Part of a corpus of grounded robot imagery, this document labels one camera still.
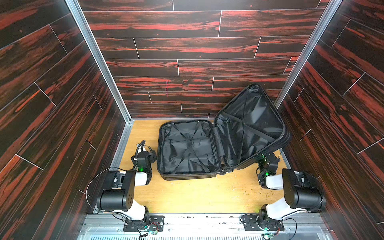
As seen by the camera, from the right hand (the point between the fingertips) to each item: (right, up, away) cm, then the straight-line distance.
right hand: (262, 148), depth 92 cm
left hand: (-74, -2, +3) cm, 74 cm away
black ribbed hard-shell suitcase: (-14, +12, -14) cm, 23 cm away
